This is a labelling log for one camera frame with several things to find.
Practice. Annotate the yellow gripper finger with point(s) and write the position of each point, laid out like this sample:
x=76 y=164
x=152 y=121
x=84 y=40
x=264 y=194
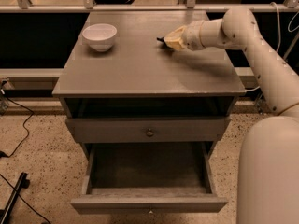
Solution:
x=178 y=32
x=174 y=43

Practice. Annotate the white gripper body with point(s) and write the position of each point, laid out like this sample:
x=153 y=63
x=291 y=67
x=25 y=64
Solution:
x=192 y=34

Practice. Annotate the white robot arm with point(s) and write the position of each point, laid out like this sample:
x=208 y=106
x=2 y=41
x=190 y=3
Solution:
x=268 y=169

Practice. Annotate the grey wooden drawer cabinet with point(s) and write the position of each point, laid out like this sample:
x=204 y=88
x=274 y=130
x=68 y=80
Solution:
x=137 y=79

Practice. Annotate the closed grey top drawer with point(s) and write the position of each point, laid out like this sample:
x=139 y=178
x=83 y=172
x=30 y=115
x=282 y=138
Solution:
x=93 y=131

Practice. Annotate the round brass drawer knob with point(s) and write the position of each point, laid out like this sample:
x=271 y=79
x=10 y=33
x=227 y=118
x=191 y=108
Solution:
x=149 y=132

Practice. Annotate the open grey middle drawer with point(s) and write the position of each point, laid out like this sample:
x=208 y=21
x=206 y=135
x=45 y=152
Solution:
x=148 y=178

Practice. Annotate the white ceramic bowl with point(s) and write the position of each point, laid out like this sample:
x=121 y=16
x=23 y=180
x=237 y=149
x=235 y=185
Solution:
x=100 y=37

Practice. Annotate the black metal stand leg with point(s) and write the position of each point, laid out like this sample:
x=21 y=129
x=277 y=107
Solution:
x=22 y=183

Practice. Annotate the metal railing frame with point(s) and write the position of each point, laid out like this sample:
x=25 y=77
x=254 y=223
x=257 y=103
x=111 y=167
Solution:
x=140 y=6

